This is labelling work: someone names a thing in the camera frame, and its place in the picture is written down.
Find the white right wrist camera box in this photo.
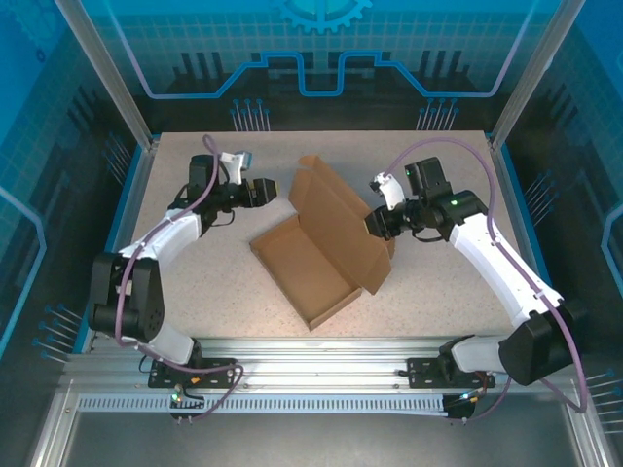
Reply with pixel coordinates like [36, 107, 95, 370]
[368, 172, 406, 213]

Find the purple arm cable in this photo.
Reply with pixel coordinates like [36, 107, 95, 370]
[114, 134, 243, 425]
[384, 137, 588, 424]

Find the brown cardboard paper box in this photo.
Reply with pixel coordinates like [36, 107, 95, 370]
[248, 154, 398, 333]

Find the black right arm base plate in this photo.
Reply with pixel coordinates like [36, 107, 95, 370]
[406, 357, 496, 389]

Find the orange connector wire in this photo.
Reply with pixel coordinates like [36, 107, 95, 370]
[457, 377, 491, 405]
[187, 368, 218, 388]

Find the aluminium lower frame rail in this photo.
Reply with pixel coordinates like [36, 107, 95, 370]
[28, 383, 82, 467]
[564, 383, 612, 467]

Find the aluminium table side rail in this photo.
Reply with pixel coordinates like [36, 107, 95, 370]
[87, 140, 160, 354]
[489, 140, 561, 354]

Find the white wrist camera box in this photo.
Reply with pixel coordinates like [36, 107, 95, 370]
[368, 172, 406, 213]
[219, 150, 254, 186]

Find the slotted grey cable duct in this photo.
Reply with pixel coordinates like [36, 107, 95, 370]
[76, 393, 448, 415]

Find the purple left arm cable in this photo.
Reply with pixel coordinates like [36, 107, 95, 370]
[114, 134, 243, 425]

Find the aluminium frame post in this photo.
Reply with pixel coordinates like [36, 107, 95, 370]
[53, 0, 161, 153]
[489, 0, 588, 153]

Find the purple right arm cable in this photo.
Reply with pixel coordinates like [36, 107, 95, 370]
[384, 137, 588, 424]

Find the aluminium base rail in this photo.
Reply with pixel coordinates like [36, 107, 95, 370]
[60, 338, 585, 396]

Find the grey metal sheet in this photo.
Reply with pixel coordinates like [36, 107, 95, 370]
[62, 413, 585, 467]

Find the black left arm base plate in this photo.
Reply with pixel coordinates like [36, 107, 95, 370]
[148, 357, 238, 390]

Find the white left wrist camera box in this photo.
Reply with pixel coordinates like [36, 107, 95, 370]
[219, 150, 254, 186]

